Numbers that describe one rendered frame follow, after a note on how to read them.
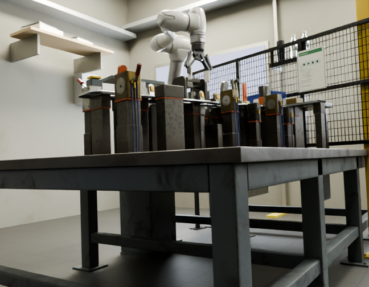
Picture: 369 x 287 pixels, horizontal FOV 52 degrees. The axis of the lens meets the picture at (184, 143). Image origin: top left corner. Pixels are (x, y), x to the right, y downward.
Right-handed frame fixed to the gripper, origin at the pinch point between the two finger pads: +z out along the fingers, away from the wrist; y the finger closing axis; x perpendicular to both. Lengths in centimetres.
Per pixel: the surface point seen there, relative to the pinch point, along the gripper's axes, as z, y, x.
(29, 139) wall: 16, 3, 310
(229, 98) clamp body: 14.0, 3.0, -20.3
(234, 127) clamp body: 29.7, 5.6, -21.1
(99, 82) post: 2, -47, 30
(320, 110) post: 19, 59, -41
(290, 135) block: 34, 53, -23
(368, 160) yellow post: 51, 104, -46
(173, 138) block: 36, -36, -21
